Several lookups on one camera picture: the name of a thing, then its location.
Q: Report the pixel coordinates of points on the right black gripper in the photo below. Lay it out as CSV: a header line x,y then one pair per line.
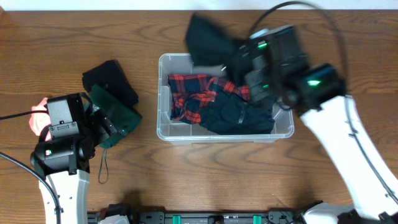
x,y
255,80

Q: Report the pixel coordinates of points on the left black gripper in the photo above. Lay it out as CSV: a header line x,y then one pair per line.
x,y
109,125

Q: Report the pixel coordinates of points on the black garment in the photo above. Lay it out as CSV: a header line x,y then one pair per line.
x,y
210,45
110,76

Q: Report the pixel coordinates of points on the dark navy garment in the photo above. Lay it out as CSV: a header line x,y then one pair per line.
x,y
229,114

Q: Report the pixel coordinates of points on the red navy plaid shirt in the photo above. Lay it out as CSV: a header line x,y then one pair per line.
x,y
191,93

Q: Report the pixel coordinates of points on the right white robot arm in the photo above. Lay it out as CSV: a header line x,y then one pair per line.
x,y
318,94

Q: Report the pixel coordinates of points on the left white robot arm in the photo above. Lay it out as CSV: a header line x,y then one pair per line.
x,y
68,136

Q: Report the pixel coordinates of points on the dark green taped garment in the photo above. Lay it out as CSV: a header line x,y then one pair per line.
x,y
124,119

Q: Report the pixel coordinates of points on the pink satin garment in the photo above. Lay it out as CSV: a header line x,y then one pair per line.
x,y
38,121

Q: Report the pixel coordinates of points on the clear plastic storage bin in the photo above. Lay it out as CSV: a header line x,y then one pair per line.
x,y
177,132

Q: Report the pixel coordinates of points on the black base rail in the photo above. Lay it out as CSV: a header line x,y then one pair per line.
x,y
124,213

